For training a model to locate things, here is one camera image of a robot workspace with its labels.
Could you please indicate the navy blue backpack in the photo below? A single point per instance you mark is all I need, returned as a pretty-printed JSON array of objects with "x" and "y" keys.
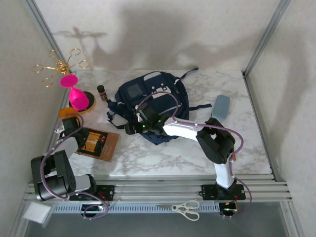
[{"x": 153, "y": 86}]

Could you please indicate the brown cover book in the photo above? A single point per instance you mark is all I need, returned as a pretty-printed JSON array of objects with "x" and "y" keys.
[{"x": 106, "y": 145}]

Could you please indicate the blue grey pencil case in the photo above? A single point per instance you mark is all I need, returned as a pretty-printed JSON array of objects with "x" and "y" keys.
[{"x": 221, "y": 108}]

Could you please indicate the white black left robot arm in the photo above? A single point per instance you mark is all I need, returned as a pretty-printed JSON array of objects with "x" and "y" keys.
[{"x": 61, "y": 172}]

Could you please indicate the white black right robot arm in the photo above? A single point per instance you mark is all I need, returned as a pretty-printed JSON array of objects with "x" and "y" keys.
[{"x": 185, "y": 128}]

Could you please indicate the orange plastic goblet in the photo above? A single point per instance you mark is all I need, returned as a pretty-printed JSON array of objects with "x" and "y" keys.
[{"x": 66, "y": 111}]

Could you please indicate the pink plastic goblet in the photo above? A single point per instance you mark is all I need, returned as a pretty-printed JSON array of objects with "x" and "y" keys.
[{"x": 77, "y": 97}]

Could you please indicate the black gold-rimmed round base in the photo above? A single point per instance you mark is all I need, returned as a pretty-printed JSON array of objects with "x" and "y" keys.
[{"x": 90, "y": 98}]

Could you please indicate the small dark bottle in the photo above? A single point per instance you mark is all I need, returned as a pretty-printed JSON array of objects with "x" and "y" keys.
[{"x": 102, "y": 93}]

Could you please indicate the white plastic sheet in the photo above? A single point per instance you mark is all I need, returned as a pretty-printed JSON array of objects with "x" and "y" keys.
[{"x": 35, "y": 214}]

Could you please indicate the aluminium table side rail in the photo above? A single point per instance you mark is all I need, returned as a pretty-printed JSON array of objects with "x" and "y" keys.
[
  {"x": 52, "y": 150},
  {"x": 258, "y": 118}
]

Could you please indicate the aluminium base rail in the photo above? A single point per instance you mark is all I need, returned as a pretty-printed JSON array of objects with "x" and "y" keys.
[{"x": 160, "y": 188}]

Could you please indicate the aluminium frame post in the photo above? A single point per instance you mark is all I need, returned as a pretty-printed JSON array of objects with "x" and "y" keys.
[
  {"x": 44, "y": 32},
  {"x": 266, "y": 34}
]

